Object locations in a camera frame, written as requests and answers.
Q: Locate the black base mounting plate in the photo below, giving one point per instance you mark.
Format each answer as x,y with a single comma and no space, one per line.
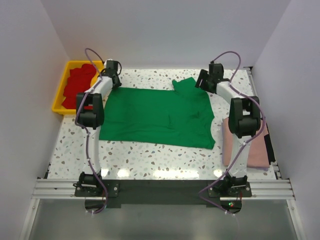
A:
114,194

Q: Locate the red t shirt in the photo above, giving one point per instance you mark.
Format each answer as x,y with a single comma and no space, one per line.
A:
78,82

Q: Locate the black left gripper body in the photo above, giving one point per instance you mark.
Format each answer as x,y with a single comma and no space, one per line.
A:
119,84

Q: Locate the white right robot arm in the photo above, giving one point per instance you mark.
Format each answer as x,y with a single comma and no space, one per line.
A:
244,122

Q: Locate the pink folded t shirt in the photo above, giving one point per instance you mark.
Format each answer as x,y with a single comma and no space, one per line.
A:
257,157

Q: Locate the yellow plastic bin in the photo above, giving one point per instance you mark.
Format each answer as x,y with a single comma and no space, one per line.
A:
59,98

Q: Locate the green t shirt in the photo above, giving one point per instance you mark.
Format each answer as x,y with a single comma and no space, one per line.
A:
180,117

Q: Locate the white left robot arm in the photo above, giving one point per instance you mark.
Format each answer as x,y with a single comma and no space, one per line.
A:
90,118

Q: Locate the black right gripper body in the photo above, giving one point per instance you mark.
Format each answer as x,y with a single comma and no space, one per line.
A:
209,79

